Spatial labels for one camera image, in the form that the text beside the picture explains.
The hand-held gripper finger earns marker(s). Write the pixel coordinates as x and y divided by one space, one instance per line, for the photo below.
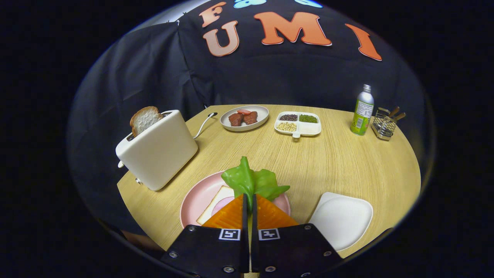
245 231
254 231

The green lettuce leaf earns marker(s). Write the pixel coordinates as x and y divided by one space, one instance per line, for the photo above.
247 181

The toasted bread slice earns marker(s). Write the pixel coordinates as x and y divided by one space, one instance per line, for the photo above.
144 119

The pink ham slice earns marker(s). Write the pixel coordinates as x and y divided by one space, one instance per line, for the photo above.
222 204

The white bread slice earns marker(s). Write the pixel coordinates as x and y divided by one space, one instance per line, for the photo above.
208 214

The pink round plate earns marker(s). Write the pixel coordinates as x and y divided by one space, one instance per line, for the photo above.
197 200

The white square plate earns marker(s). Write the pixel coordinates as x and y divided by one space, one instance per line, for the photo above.
341 220

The pile of yellow soybeans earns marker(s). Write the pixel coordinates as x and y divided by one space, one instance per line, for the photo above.
286 126

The brown meat piece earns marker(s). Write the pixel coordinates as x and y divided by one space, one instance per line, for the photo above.
235 119
250 117

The white divided dish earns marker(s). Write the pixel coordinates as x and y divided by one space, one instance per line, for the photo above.
308 129

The white toaster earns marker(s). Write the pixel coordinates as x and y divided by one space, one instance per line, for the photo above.
158 154

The white round plate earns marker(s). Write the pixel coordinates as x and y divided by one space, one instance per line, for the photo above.
262 114

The pile of dark red beans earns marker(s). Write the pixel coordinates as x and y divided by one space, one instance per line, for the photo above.
288 117

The pink sausage slice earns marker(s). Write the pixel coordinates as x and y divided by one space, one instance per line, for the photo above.
244 112

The pile of green beans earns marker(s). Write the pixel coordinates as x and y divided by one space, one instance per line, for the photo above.
308 119

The black backdrop cloth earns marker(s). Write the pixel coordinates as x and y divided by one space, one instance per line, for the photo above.
289 77

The green bottle with silver cap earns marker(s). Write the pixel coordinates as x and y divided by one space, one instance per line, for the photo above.
362 112

